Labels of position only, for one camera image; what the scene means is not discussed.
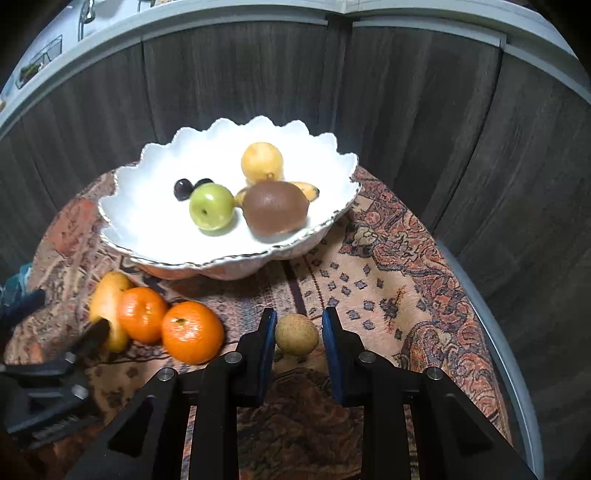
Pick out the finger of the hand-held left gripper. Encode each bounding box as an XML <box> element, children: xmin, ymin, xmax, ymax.
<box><xmin>0</xmin><ymin>319</ymin><xmax>112</xmax><ymax>377</ymax></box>
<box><xmin>0</xmin><ymin>288</ymin><xmax>47</xmax><ymax>326</ymax></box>

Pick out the small yellow banana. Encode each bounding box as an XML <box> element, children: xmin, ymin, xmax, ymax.
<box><xmin>235</xmin><ymin>181</ymin><xmax>320</xmax><ymax>206</ymax></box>

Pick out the trash bin with teal bag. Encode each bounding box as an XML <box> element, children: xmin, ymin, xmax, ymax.
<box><xmin>0</xmin><ymin>262</ymin><xmax>33</xmax><ymax>305</ymax></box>

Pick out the yellow lemon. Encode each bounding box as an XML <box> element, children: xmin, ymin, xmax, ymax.
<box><xmin>241</xmin><ymin>142</ymin><xmax>284</xmax><ymax>184</ymax></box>

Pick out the brown kiwi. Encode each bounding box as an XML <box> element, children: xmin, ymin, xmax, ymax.
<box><xmin>242</xmin><ymin>180</ymin><xmax>310</xmax><ymax>233</ymax></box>

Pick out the white scalloped bowl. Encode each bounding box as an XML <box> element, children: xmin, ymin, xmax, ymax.
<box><xmin>98</xmin><ymin>115</ymin><xmax>362</xmax><ymax>281</ymax></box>

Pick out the patterned orange tablecloth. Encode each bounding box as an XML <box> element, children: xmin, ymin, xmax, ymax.
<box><xmin>0</xmin><ymin>161</ymin><xmax>513</xmax><ymax>480</ymax></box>

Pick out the orange tangerine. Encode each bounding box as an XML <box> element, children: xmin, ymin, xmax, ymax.
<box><xmin>161</xmin><ymin>301</ymin><xmax>225</xmax><ymax>365</ymax></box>
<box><xmin>117</xmin><ymin>287</ymin><xmax>169</xmax><ymax>344</ymax></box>

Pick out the black wire wall basket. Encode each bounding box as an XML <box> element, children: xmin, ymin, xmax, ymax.
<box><xmin>16</xmin><ymin>34</ymin><xmax>63</xmax><ymax>88</ymax></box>

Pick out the chrome kitchen faucet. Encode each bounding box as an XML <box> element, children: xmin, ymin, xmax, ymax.
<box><xmin>76</xmin><ymin>0</ymin><xmax>95</xmax><ymax>40</ymax></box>

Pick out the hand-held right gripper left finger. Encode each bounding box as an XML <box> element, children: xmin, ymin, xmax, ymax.
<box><xmin>65</xmin><ymin>307</ymin><xmax>279</xmax><ymax>480</ymax></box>

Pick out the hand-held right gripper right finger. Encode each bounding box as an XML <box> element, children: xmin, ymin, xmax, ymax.
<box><xmin>322</xmin><ymin>306</ymin><xmax>539</xmax><ymax>480</ymax></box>

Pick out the small tan longan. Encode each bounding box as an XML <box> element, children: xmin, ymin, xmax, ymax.
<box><xmin>274</xmin><ymin>314</ymin><xmax>320</xmax><ymax>356</ymax></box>

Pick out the yellow mango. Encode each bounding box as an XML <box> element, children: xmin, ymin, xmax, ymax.
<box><xmin>89</xmin><ymin>271</ymin><xmax>134</xmax><ymax>353</ymax></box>

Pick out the green apple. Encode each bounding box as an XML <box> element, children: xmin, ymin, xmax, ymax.
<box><xmin>189</xmin><ymin>183</ymin><xmax>236</xmax><ymax>231</ymax></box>

